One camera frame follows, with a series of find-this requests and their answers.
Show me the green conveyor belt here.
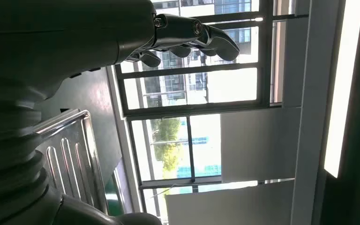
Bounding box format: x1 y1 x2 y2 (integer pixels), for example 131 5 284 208
105 175 125 217

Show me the stainless steel scale tray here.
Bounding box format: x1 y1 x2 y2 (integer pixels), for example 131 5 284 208
33 108 109 215

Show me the large white roller blind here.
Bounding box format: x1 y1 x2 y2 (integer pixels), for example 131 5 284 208
219 106 302 183

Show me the long ceiling light panel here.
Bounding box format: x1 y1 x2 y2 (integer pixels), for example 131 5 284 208
323 0 360 179

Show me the dark window frame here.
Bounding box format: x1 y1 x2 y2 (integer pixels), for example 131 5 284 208
114 0 309 225

